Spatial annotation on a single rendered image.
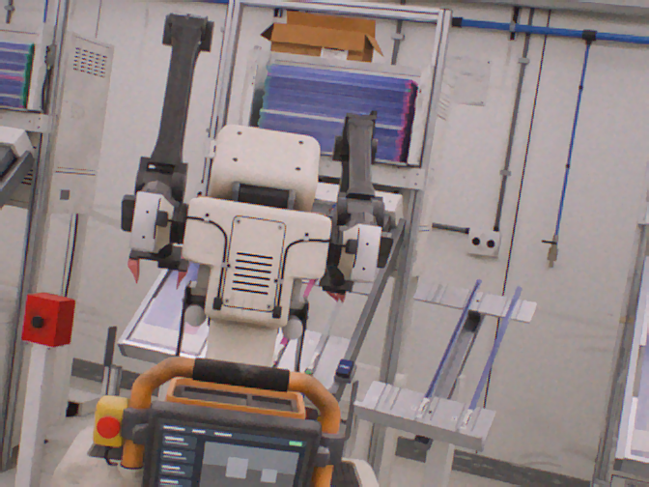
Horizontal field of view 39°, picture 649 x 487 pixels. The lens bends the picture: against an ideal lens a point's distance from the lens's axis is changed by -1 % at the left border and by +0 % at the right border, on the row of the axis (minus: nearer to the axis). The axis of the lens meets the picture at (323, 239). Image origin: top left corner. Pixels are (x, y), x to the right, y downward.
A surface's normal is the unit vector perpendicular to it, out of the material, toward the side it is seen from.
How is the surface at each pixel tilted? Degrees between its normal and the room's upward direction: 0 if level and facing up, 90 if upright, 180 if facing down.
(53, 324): 90
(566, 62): 90
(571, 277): 90
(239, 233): 82
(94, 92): 90
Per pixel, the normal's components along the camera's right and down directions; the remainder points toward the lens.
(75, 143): 0.94, 0.17
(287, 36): -0.24, -0.14
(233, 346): 0.10, -0.06
